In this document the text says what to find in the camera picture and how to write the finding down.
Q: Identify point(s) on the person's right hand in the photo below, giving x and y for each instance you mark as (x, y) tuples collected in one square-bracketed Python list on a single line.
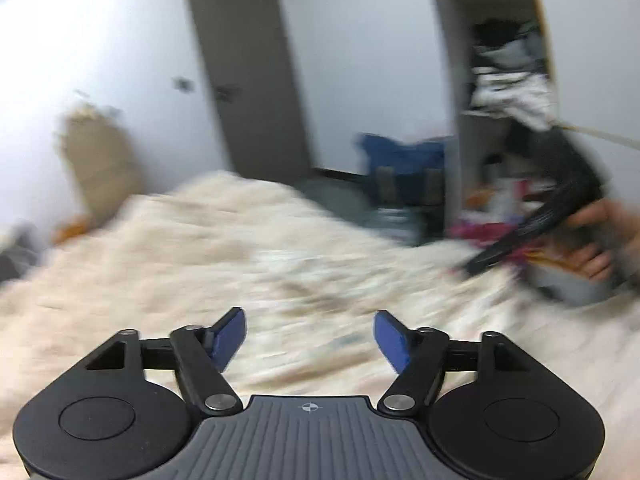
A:
[(595, 260)]

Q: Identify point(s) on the pink cloth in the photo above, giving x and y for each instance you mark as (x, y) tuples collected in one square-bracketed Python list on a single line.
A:
[(475, 232)]

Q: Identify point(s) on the orange bag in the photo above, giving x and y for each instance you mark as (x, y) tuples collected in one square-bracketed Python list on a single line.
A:
[(75, 230)]

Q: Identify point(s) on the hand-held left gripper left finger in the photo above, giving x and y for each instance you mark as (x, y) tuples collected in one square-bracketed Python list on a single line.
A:
[(229, 336)]

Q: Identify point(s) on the dark wall switch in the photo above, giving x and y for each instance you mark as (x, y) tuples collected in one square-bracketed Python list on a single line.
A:
[(183, 85)]

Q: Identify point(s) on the cream fluffy blanket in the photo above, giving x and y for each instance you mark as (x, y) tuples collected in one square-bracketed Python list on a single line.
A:
[(150, 260)]

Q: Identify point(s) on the grey plastic bin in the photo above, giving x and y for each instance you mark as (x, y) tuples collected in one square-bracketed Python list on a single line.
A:
[(570, 282)]

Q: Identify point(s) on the white shelf unit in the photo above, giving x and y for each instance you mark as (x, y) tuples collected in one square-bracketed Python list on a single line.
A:
[(495, 85)]

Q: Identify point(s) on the blue bag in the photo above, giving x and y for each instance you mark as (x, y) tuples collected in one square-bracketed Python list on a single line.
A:
[(402, 165)]

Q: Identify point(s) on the pile of clothes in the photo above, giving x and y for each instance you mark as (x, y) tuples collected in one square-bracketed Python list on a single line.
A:
[(510, 80)]

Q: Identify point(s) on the cartoon printed cream pajama garment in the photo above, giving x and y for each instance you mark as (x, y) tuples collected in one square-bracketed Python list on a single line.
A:
[(325, 280)]

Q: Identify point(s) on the grey door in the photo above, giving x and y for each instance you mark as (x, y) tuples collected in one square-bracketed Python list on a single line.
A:
[(250, 75)]

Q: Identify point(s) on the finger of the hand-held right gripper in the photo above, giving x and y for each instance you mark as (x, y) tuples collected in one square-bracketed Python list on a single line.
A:
[(520, 232)]

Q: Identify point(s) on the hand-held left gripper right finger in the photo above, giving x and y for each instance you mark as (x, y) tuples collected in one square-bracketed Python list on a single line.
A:
[(392, 341)]

